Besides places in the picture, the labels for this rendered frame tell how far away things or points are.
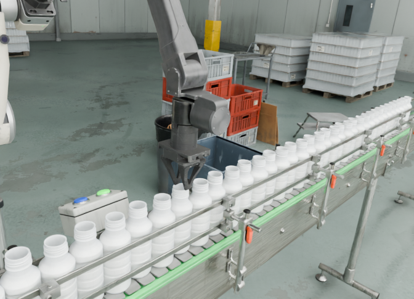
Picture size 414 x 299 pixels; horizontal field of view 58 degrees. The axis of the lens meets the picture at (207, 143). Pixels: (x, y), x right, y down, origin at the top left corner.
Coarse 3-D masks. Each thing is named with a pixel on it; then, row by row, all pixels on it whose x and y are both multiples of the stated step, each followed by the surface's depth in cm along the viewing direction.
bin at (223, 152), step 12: (204, 144) 181; (216, 144) 187; (228, 144) 181; (240, 144) 176; (216, 156) 188; (228, 156) 183; (240, 156) 177; (252, 156) 172; (192, 168) 157; (204, 168) 152; (216, 168) 190; (168, 180) 170; (168, 192) 172
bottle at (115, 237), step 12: (108, 216) 73; (120, 216) 73; (108, 228) 71; (120, 228) 71; (108, 240) 71; (120, 240) 71; (108, 252) 71; (108, 264) 72; (120, 264) 73; (108, 276) 73; (120, 276) 74; (120, 288) 75
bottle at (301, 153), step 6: (300, 144) 120; (306, 144) 121; (300, 150) 121; (306, 150) 122; (300, 156) 120; (306, 156) 121; (300, 168) 122; (306, 168) 123; (300, 174) 123; (294, 180) 123; (294, 186) 124; (300, 186) 124
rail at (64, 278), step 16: (336, 144) 136; (368, 144) 163; (304, 160) 119; (336, 160) 140; (272, 176) 107; (240, 192) 96; (208, 208) 88; (176, 224) 81; (144, 240) 75; (192, 240) 87; (112, 256) 70; (160, 256) 80; (80, 272) 65; (112, 288) 72
